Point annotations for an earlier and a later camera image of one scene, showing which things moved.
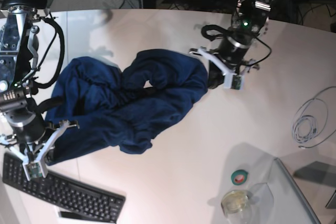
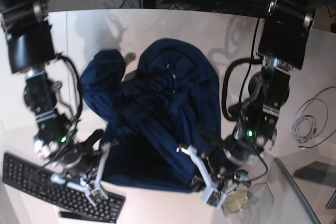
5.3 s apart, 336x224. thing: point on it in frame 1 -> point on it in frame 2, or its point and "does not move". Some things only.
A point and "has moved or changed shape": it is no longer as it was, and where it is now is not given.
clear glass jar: x=235 y=202 does not move
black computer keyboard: x=63 y=194 does not move
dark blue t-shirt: x=127 y=109 has moved or changed shape
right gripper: x=232 y=51 -> x=224 y=159
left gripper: x=30 y=128 -> x=82 y=159
